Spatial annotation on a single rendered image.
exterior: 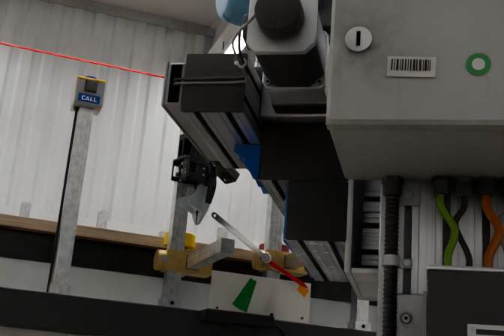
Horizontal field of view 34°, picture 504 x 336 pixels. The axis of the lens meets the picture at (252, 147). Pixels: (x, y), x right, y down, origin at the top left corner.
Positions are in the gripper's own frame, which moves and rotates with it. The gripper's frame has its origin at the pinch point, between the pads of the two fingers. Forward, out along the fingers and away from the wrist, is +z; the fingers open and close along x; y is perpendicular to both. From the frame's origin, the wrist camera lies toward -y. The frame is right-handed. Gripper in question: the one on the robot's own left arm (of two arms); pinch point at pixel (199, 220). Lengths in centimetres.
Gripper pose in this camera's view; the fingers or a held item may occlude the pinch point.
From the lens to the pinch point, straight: 193.4
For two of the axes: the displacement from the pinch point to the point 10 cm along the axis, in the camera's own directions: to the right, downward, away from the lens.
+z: -0.8, 9.5, -3.1
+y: -7.6, -2.6, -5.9
